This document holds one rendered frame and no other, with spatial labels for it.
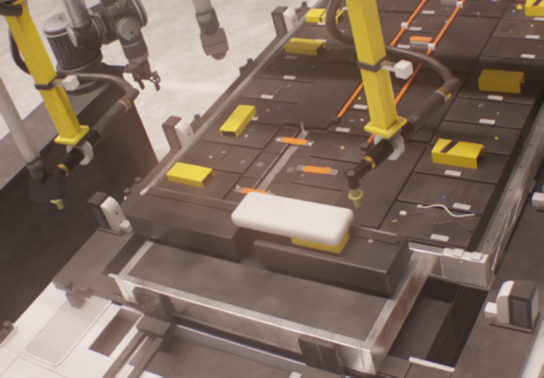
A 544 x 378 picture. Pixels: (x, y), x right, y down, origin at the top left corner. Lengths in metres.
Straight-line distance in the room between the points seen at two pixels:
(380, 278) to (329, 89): 1.10
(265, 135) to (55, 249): 1.32
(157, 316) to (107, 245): 0.47
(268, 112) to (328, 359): 1.18
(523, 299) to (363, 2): 0.88
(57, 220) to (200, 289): 1.47
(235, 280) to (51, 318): 0.73
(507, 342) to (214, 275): 0.89
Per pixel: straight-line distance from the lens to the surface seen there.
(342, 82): 3.07
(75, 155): 2.45
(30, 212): 3.62
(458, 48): 3.15
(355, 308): 2.19
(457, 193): 2.46
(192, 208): 2.51
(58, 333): 2.72
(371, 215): 2.42
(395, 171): 2.57
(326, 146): 2.76
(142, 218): 2.56
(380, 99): 2.01
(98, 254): 2.87
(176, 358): 2.54
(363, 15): 1.89
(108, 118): 2.56
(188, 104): 5.26
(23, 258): 3.64
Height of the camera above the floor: 2.61
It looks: 36 degrees down
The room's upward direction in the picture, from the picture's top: 18 degrees counter-clockwise
